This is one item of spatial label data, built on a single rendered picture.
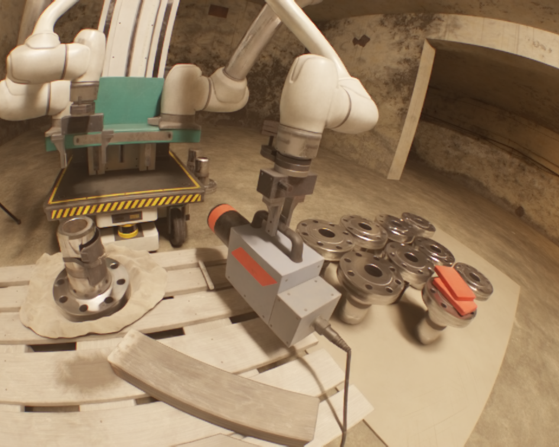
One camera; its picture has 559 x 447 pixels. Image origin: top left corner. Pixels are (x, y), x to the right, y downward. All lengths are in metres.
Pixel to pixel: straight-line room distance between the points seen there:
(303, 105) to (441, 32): 4.03
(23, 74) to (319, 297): 0.89
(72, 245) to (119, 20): 0.98
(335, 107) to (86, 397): 0.82
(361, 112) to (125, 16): 1.09
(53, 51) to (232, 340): 0.89
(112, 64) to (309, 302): 1.21
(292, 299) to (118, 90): 1.05
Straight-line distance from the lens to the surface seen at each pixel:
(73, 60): 0.76
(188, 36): 5.56
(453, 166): 9.34
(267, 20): 0.98
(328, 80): 0.49
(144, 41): 1.29
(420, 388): 1.03
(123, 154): 1.31
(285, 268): 0.53
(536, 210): 8.83
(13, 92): 1.01
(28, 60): 0.73
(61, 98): 1.03
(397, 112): 4.24
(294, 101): 0.47
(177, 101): 1.06
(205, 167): 1.83
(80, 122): 0.80
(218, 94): 1.11
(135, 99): 1.19
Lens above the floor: 0.73
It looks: 27 degrees down
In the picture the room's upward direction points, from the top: 13 degrees clockwise
